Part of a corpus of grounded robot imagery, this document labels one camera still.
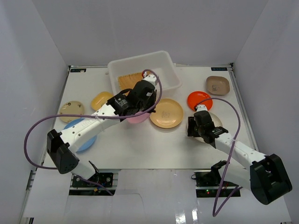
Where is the cream white bear plate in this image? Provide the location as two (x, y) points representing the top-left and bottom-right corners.
(196, 112), (222, 143)

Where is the woven triangular bamboo tray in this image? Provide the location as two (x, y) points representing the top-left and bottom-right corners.
(117, 72), (143, 90)

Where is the pink round plate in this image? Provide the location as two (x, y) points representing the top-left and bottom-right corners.
(126, 111), (150, 124)

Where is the orange round plate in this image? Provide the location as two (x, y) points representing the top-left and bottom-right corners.
(187, 91), (213, 111)

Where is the large tan bear plate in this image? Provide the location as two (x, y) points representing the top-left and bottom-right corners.
(149, 98), (184, 129)

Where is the brown square plate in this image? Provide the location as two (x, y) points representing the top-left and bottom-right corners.
(206, 76), (230, 96)

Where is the yellow square plate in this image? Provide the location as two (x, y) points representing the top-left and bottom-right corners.
(91, 91), (113, 111)

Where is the beige patterned round plate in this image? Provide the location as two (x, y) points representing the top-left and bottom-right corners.
(58, 100), (85, 123)

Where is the blue round plate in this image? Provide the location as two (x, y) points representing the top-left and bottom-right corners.
(63, 118), (98, 153)

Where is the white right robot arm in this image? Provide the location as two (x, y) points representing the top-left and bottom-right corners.
(187, 111), (292, 205)

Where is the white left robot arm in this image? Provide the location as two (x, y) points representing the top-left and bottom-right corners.
(47, 70), (161, 186)

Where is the white plastic bin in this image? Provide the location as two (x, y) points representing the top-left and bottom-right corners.
(107, 50), (182, 97)

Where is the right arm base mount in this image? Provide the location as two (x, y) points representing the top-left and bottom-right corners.
(191, 170), (237, 198)

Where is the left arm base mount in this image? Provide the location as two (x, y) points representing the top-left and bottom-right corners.
(71, 172), (114, 188)

